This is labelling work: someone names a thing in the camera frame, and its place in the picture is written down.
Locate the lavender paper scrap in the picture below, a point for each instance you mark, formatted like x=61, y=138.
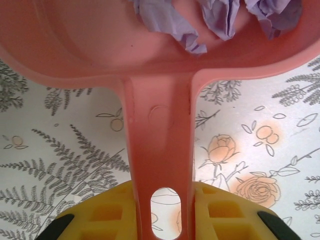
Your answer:
x=220, y=17
x=170, y=22
x=272, y=15

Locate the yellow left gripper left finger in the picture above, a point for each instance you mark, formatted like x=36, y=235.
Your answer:
x=82, y=220

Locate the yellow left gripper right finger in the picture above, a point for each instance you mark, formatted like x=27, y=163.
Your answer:
x=250, y=217

